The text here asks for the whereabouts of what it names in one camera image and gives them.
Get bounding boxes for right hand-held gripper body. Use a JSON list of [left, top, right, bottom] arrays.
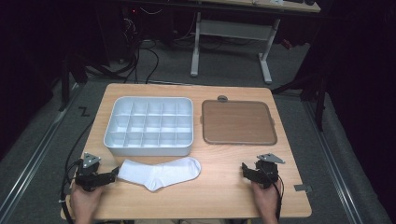
[[248, 152, 286, 189]]

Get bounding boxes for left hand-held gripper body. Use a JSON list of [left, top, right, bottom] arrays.
[[74, 152, 110, 192]]

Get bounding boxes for white sock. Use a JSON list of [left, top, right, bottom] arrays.
[[117, 156, 203, 193]]

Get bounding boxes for white compartment storage box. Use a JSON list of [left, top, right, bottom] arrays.
[[103, 95, 194, 158]]

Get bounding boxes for person's left hand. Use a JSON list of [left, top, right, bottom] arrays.
[[69, 181, 106, 218]]

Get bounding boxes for person's right hand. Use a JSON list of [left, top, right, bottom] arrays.
[[250, 180, 283, 217]]

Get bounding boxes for brown box lid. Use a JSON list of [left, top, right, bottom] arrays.
[[200, 99, 278, 147]]

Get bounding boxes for black metal stand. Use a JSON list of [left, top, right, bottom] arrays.
[[270, 73, 330, 133], [58, 52, 90, 113]]

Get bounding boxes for white-legged wooden desk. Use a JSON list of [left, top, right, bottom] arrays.
[[190, 0, 321, 86]]

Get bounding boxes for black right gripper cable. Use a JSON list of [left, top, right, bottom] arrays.
[[270, 174, 285, 222]]

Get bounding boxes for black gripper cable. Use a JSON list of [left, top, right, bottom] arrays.
[[60, 118, 96, 224], [270, 174, 285, 222]]

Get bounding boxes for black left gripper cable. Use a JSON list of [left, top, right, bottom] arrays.
[[60, 118, 96, 224]]

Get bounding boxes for metal floor rail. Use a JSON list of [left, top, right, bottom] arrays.
[[303, 101, 364, 224], [0, 83, 80, 217]]

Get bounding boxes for black floor cables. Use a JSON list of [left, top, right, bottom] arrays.
[[83, 6, 161, 85]]

